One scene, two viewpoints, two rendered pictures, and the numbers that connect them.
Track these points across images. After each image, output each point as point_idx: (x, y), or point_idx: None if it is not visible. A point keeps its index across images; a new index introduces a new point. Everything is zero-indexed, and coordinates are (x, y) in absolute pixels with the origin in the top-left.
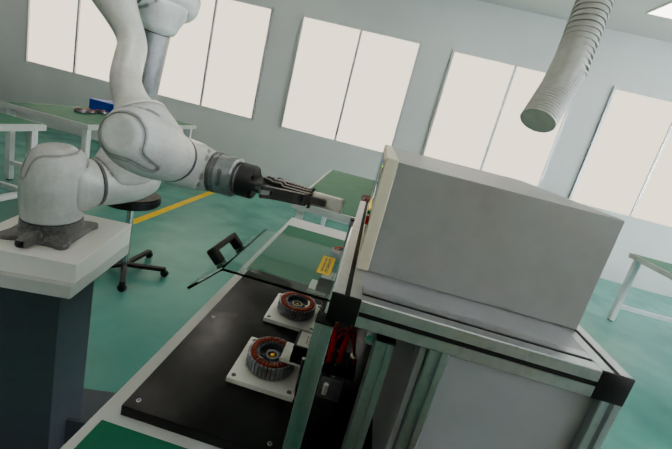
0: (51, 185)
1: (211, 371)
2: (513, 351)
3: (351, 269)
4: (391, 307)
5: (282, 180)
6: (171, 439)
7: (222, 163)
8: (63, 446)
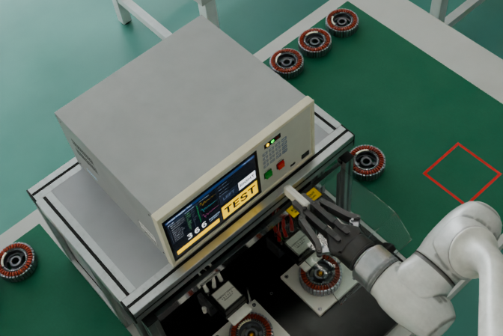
0: None
1: (367, 293)
2: None
3: (319, 154)
4: (326, 114)
5: (327, 231)
6: (404, 260)
7: (387, 251)
8: (463, 280)
